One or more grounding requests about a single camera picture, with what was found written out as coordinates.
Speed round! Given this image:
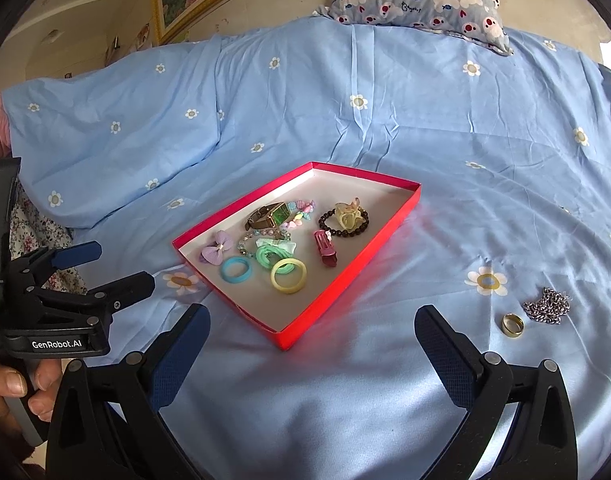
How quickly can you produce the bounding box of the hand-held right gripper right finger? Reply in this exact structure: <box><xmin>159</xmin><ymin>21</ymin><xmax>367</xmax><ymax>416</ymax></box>
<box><xmin>414</xmin><ymin>304</ymin><xmax>579</xmax><ymax>480</ymax></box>

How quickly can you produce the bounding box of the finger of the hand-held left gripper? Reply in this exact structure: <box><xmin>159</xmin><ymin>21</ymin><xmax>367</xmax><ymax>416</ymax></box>
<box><xmin>10</xmin><ymin>241</ymin><xmax>103</xmax><ymax>286</ymax></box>
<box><xmin>36</xmin><ymin>271</ymin><xmax>156</xmax><ymax>322</ymax></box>

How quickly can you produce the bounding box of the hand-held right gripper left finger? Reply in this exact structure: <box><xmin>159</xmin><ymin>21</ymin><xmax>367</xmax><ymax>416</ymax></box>
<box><xmin>46</xmin><ymin>303</ymin><xmax>212</xmax><ymax>480</ymax></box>

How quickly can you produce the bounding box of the purple bow hair clip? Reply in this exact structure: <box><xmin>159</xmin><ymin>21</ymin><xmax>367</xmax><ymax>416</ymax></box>
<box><xmin>200</xmin><ymin>230</ymin><xmax>235</xmax><ymax>266</ymax></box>

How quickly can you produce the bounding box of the sparkly crystal bead bracelet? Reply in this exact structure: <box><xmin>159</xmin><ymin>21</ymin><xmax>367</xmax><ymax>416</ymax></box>
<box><xmin>237</xmin><ymin>227</ymin><xmax>292</xmax><ymax>257</ymax></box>

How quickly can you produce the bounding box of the yellow hair ring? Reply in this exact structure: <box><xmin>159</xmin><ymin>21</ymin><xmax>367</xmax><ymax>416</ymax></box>
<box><xmin>270</xmin><ymin>257</ymin><xmax>307</xmax><ymax>293</ymax></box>

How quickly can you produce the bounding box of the green hair tie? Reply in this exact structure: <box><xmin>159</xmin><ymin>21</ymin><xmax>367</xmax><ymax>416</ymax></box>
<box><xmin>254</xmin><ymin>237</ymin><xmax>297</xmax><ymax>272</ymax></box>

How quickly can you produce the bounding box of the gold watch with green dial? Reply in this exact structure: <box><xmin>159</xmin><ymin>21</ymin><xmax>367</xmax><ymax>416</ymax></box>
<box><xmin>246</xmin><ymin>201</ymin><xmax>294</xmax><ymax>233</ymax></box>

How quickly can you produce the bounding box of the red cardboard box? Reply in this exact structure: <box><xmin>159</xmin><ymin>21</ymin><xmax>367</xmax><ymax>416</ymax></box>
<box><xmin>172</xmin><ymin>161</ymin><xmax>422</xmax><ymax>352</ymax></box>

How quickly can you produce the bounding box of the red hair clip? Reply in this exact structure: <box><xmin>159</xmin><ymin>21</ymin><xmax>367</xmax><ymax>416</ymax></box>
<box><xmin>313</xmin><ymin>229</ymin><xmax>339</xmax><ymax>268</ymax></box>

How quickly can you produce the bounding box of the yellow speckled hair claw clip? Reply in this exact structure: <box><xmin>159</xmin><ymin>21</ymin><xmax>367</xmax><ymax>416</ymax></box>
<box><xmin>334</xmin><ymin>199</ymin><xmax>367</xmax><ymax>231</ymax></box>

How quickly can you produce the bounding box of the person's left hand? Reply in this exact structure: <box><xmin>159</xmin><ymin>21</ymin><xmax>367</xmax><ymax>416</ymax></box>
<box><xmin>0</xmin><ymin>358</ymin><xmax>64</xmax><ymax>456</ymax></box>

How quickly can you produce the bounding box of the floral patterned cloth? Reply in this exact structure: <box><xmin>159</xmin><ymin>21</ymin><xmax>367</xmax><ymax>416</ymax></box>
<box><xmin>8</xmin><ymin>180</ymin><xmax>86</xmax><ymax>293</ymax></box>

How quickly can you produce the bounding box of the blue flowered bedsheet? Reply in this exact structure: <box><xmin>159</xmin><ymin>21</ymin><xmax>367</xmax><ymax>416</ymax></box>
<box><xmin>0</xmin><ymin>15</ymin><xmax>611</xmax><ymax>480</ymax></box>

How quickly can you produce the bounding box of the grey printed pillow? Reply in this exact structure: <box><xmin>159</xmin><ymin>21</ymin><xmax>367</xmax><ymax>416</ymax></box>
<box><xmin>313</xmin><ymin>0</ymin><xmax>515</xmax><ymax>57</ymax></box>

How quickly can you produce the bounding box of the blue hair ring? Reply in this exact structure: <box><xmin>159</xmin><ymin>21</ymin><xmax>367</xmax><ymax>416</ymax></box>
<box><xmin>220</xmin><ymin>256</ymin><xmax>255</xmax><ymax>285</ymax></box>

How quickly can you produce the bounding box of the silver chain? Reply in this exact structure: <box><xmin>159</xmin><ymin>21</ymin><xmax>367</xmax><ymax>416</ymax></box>
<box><xmin>523</xmin><ymin>287</ymin><xmax>571</xmax><ymax>325</ymax></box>

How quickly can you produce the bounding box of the black bead bracelet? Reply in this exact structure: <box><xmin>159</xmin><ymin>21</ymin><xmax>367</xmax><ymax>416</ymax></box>
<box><xmin>318</xmin><ymin>207</ymin><xmax>370</xmax><ymax>238</ymax></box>

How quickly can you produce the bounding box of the pastel colourful bead bracelet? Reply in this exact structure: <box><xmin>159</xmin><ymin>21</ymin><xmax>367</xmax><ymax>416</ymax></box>
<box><xmin>284</xmin><ymin>199</ymin><xmax>317</xmax><ymax>231</ymax></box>

